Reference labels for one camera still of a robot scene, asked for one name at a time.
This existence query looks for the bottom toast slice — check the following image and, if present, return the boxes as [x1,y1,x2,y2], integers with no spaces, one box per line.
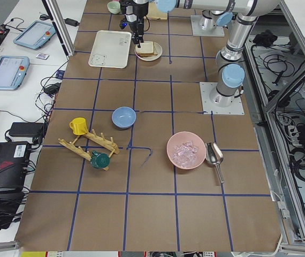
[137,41,158,57]

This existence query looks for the wooden cutting board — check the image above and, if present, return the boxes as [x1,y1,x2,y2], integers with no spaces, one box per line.
[147,2,167,20]

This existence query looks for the clear ice cubes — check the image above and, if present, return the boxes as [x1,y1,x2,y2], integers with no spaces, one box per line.
[171,141,199,168]

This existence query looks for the far teach pendant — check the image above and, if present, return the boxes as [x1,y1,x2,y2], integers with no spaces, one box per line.
[13,20,56,50]

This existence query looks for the wooden dish rack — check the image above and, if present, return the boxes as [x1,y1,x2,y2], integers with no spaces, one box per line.
[58,128,120,171]

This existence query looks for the black power adapter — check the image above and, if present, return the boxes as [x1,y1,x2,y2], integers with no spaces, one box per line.
[9,122,43,138]

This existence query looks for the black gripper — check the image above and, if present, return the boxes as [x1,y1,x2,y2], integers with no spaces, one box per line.
[125,0,149,48]

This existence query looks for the pink bowl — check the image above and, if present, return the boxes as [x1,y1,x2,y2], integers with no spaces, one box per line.
[166,131,206,170]

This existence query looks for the metal scoop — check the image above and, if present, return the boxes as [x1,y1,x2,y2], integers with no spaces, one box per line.
[205,142,224,184]

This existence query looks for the white bread slice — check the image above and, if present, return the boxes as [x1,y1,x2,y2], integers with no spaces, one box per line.
[135,41,155,55]

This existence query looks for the white round plate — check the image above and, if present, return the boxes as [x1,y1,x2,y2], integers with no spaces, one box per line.
[135,42,163,62]

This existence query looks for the yellow mug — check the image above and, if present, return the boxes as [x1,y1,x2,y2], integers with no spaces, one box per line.
[69,117,88,135]

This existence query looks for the aluminium frame post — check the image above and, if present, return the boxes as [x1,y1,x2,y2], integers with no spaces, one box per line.
[42,0,75,57]

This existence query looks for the black computer box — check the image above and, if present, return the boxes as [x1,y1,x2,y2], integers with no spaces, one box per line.
[0,141,31,193]

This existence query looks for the blue bowl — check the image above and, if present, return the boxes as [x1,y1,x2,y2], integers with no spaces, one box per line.
[112,107,136,129]

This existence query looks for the cream rectangular tray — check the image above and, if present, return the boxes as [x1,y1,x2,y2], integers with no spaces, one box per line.
[88,30,132,69]

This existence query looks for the green mug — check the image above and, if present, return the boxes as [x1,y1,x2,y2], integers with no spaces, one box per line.
[90,150,110,169]

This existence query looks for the light green cup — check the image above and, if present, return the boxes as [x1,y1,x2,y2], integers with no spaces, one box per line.
[107,1,121,14]

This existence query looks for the teach pendant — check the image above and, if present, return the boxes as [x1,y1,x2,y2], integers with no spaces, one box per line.
[13,20,56,50]
[0,56,30,90]

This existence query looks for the near teach pendant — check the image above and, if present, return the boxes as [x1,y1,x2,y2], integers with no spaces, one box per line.
[0,56,30,90]

